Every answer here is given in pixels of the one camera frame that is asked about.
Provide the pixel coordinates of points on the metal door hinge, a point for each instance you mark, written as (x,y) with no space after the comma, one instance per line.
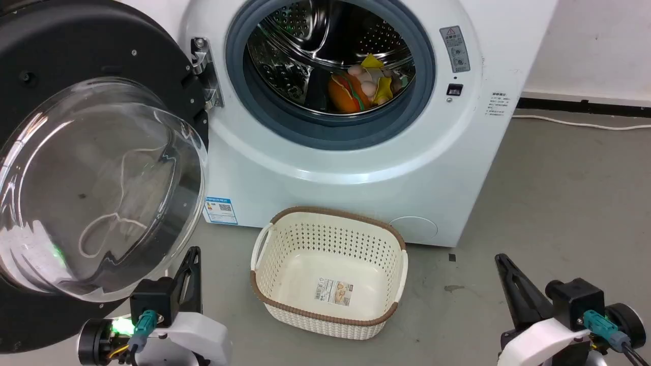
(206,71)

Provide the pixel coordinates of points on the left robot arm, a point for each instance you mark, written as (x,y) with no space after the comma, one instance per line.
(96,341)

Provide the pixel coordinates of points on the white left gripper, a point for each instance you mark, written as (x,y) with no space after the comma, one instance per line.
(196,335)

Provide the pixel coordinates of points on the black round glass washer door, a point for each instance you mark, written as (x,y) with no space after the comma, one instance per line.
(76,40)

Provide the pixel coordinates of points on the doll with yellow clothes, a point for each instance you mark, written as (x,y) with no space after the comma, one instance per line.
(379,76)

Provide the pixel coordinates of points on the black baseboard strip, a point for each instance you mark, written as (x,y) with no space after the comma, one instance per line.
(585,107)

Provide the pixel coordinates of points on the cream laundry basket brown rim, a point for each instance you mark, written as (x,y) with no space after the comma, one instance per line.
(330,264)

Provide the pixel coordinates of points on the blue energy label sticker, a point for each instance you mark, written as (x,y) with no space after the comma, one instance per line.
(220,210)

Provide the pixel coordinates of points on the product label sticker in basket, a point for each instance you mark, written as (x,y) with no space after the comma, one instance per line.
(333,292)

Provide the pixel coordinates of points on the black door latch slot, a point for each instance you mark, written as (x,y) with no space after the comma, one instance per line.
(454,90)

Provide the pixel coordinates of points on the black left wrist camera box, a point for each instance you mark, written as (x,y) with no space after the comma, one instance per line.
(152,300)

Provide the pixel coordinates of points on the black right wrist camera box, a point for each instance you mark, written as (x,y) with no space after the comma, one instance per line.
(577,300)

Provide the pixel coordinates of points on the grey warning sticker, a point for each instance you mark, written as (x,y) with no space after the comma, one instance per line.
(456,48)

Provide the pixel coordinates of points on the stainless steel perforated drum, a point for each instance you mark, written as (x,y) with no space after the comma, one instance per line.
(305,40)

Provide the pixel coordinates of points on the round filter cover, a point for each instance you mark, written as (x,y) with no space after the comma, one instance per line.
(414,230)

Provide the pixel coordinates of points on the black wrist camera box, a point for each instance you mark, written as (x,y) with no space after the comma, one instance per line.
(152,300)
(577,300)

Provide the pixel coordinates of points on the orange plush toy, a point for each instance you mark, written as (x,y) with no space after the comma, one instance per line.
(342,96)

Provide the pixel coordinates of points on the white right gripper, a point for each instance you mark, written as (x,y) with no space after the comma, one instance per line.
(539,343)

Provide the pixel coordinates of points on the white front-load washing machine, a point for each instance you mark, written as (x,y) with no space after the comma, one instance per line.
(356,193)

